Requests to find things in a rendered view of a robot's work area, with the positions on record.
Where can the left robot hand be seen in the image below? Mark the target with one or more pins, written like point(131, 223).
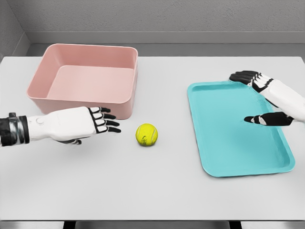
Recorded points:
point(74, 124)

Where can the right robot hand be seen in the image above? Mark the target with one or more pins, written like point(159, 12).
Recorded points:
point(281, 96)

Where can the yellow tennis ball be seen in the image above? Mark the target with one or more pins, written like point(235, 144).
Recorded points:
point(146, 134)

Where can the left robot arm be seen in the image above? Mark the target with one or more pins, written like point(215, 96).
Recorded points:
point(19, 128)

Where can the pink basket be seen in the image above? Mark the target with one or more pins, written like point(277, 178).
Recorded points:
point(90, 81)

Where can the blue tray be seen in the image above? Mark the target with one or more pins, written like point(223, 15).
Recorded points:
point(236, 133)

